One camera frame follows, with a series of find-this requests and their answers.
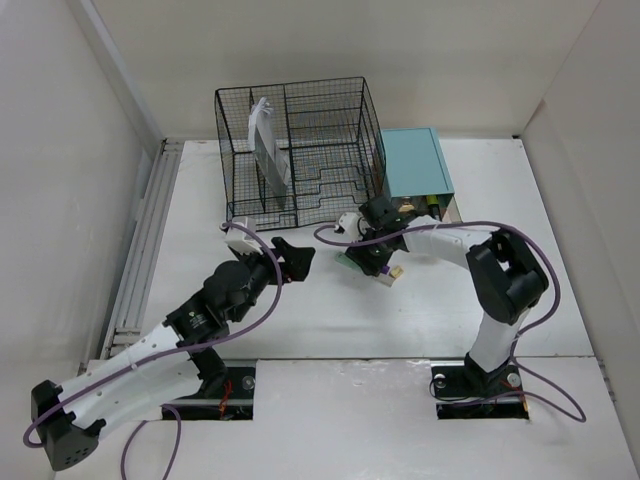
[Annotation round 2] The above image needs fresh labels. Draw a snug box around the grey eraser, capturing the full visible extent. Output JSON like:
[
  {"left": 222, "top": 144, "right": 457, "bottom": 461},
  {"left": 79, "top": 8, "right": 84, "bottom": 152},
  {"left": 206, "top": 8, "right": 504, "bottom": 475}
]
[{"left": 375, "top": 275, "right": 395, "bottom": 287}]

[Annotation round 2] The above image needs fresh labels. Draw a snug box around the teal and orange drawer box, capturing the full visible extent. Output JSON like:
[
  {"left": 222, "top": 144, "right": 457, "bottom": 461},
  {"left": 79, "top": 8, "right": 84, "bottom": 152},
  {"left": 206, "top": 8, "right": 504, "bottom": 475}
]
[{"left": 382, "top": 127, "right": 455, "bottom": 221}]

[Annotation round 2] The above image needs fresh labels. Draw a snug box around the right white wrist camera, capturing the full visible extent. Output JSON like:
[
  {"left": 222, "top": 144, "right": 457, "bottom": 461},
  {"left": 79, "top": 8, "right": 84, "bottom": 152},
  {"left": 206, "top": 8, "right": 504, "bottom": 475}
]
[{"left": 334, "top": 212, "right": 369, "bottom": 241}]

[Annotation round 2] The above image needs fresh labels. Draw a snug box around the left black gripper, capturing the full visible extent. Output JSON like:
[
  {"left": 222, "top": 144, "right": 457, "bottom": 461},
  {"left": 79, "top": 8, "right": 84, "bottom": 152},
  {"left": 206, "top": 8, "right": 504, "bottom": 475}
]
[{"left": 229, "top": 238, "right": 313, "bottom": 323}]

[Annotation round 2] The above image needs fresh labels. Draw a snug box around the purple cable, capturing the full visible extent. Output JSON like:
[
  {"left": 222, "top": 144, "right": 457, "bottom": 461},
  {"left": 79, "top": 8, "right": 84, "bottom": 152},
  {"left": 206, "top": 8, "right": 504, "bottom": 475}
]
[
  {"left": 22, "top": 222, "right": 284, "bottom": 480},
  {"left": 313, "top": 222, "right": 587, "bottom": 424}
]

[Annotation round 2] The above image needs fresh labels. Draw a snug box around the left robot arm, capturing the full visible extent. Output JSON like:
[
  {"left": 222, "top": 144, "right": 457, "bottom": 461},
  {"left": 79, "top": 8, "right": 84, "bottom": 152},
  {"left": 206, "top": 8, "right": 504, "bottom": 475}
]
[{"left": 29, "top": 237, "right": 315, "bottom": 472}]

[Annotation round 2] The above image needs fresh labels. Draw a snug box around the small wooden block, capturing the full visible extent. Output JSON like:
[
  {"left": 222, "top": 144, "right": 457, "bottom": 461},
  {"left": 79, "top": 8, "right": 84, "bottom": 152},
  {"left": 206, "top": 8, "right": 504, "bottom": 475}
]
[{"left": 390, "top": 266, "right": 404, "bottom": 278}]

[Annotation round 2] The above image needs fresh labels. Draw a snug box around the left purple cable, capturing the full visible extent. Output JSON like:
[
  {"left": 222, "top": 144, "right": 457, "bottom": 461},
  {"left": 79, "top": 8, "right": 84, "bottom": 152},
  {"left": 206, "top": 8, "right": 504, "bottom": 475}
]
[{"left": 22, "top": 222, "right": 284, "bottom": 480}]

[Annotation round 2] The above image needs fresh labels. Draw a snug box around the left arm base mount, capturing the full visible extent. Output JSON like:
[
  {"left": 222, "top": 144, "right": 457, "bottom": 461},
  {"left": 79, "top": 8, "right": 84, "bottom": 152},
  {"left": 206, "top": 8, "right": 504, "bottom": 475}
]
[{"left": 172, "top": 360, "right": 257, "bottom": 421}]

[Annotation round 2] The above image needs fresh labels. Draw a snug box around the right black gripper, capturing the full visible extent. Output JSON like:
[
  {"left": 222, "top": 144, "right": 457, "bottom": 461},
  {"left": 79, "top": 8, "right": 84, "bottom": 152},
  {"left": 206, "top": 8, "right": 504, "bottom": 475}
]
[{"left": 345, "top": 223, "right": 393, "bottom": 278}]

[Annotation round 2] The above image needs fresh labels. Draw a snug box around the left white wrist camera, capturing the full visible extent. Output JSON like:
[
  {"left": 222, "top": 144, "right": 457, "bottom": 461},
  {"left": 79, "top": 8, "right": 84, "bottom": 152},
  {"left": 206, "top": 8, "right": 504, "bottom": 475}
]
[{"left": 221, "top": 216, "right": 261, "bottom": 255}]

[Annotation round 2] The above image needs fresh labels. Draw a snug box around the black wire mesh organizer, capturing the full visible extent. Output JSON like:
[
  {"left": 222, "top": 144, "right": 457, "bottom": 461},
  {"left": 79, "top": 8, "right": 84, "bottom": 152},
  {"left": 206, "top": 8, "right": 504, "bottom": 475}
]
[{"left": 213, "top": 76, "right": 386, "bottom": 230}]

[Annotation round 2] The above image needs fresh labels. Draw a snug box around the black setup guide booklet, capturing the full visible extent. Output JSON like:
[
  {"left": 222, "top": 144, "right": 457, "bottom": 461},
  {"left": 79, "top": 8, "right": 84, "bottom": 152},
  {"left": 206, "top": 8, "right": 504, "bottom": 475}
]
[{"left": 249, "top": 128, "right": 291, "bottom": 210}]

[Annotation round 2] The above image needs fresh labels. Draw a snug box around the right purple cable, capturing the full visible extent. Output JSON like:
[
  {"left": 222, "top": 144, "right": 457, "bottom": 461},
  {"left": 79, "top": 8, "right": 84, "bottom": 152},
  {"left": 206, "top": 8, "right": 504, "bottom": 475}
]
[{"left": 313, "top": 222, "right": 587, "bottom": 424}]

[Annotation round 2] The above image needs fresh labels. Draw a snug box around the aluminium rail frame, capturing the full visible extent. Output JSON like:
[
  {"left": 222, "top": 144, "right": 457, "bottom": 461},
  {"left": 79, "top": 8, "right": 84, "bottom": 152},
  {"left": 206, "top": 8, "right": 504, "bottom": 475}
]
[{"left": 97, "top": 138, "right": 185, "bottom": 360}]

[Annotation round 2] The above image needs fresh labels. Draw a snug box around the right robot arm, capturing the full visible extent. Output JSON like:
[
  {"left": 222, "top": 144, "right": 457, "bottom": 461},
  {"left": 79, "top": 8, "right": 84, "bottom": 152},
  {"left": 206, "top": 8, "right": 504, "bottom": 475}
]
[{"left": 340, "top": 196, "right": 549, "bottom": 400}]

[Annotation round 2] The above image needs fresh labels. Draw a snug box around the green highlighter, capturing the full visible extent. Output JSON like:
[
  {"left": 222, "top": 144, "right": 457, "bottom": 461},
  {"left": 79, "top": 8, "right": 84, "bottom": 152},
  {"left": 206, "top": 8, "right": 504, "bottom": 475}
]
[{"left": 335, "top": 252, "right": 361, "bottom": 271}]

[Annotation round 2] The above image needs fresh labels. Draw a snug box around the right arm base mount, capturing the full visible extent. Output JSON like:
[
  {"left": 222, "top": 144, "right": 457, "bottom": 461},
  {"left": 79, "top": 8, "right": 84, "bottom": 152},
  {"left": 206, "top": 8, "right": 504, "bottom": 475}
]
[{"left": 429, "top": 360, "right": 529, "bottom": 420}]

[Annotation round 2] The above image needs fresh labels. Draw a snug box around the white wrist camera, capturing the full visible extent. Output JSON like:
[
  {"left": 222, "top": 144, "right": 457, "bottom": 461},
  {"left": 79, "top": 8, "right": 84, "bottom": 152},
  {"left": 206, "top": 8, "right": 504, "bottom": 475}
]
[
  {"left": 221, "top": 216, "right": 261, "bottom": 255},
  {"left": 334, "top": 212, "right": 369, "bottom": 241}
]

